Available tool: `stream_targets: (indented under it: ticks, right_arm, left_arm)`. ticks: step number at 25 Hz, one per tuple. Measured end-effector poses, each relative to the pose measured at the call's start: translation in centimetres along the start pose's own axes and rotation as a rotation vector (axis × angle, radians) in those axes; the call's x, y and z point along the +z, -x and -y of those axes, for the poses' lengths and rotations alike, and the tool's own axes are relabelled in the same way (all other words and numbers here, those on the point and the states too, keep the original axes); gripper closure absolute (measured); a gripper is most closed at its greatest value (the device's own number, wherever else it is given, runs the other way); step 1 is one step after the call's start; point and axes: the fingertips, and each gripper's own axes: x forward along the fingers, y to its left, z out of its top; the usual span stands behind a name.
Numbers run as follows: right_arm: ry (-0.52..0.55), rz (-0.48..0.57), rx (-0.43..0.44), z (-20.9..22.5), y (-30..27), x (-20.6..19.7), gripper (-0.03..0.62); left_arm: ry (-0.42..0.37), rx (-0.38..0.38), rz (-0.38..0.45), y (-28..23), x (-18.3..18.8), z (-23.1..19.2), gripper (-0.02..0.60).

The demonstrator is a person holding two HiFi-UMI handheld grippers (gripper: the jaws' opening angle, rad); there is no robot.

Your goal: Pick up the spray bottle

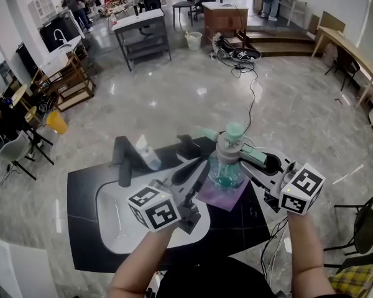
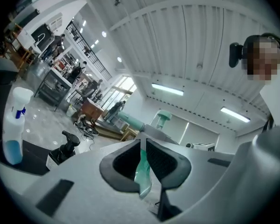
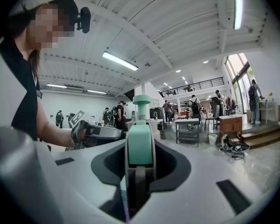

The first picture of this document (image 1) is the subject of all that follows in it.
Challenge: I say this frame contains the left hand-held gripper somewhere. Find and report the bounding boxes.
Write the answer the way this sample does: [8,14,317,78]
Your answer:
[126,159,210,235]

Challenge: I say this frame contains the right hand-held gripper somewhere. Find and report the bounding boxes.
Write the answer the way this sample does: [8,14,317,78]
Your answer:
[239,147,326,216]

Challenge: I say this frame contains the clear green spray bottle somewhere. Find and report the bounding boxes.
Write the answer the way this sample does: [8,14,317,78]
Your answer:
[197,122,270,188]

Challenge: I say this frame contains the person's left forearm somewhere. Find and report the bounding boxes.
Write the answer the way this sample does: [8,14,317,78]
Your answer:
[107,227,177,298]

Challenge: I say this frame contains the person's right forearm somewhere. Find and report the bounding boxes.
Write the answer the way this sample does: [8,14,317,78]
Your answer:
[285,212,336,298]

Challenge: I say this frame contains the clear pump bottle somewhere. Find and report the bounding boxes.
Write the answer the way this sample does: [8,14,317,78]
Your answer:
[135,134,162,171]

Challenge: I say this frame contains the black soap dispenser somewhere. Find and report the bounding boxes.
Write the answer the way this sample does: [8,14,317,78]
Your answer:
[176,133,201,160]

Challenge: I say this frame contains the purple mat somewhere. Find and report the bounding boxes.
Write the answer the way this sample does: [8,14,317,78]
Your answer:
[196,175,250,211]

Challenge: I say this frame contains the black faucet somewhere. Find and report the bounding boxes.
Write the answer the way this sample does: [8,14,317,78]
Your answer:
[111,136,134,188]

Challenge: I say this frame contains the white sink basin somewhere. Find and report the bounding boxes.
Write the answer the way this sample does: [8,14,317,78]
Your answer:
[95,178,211,255]

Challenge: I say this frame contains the black round-back chair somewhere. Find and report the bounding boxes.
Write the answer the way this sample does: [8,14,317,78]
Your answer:
[325,183,373,257]

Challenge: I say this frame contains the person's black clothing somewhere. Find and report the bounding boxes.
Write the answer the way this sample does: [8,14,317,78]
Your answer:
[155,256,279,298]

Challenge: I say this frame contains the equipment heap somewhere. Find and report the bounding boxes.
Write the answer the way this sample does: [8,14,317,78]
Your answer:
[211,32,262,62]

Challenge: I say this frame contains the dark vanity cabinet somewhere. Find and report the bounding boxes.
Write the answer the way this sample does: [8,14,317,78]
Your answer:
[67,135,272,274]

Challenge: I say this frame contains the wooden steps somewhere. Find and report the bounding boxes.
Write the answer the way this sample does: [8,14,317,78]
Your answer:
[245,25,316,58]

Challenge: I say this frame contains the white bucket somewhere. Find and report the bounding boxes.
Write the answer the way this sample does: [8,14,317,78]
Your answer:
[185,32,203,52]

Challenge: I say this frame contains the yellow plaid cloth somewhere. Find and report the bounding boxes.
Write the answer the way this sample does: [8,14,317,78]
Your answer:
[328,264,373,296]

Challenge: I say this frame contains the yellow bin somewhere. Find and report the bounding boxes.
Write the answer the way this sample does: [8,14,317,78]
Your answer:
[45,110,68,135]

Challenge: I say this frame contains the long wooden desk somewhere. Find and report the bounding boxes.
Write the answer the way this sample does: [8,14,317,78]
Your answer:
[310,25,373,108]

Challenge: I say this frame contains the wooden shelf rack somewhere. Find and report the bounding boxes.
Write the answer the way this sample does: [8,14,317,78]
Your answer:
[32,53,96,113]

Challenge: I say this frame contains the brown wooden cabinet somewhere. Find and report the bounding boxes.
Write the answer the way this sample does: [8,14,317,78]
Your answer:
[201,1,249,48]

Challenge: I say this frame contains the cardboard panel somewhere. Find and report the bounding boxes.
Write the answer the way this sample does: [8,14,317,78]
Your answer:
[307,11,346,37]

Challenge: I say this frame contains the grey chair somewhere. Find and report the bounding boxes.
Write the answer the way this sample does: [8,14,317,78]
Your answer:
[0,130,55,181]

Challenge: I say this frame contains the rattan chair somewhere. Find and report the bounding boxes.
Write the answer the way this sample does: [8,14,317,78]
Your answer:
[104,0,128,15]

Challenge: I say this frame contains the black display panel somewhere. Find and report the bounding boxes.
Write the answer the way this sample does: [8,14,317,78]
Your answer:
[39,14,81,54]

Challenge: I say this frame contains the black cabinet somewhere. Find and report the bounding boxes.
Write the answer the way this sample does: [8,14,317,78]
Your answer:
[16,43,40,77]

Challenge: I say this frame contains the white cabinet door panel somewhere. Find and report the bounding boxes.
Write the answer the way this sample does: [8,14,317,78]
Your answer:
[27,0,57,20]

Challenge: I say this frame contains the long black cable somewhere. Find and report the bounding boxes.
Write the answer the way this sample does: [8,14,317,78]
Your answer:
[231,59,259,130]

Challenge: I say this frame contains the white cable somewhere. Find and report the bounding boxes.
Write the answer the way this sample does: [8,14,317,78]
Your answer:
[260,219,292,282]

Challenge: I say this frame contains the metal frame table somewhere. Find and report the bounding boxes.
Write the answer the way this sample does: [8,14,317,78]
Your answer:
[111,9,172,72]

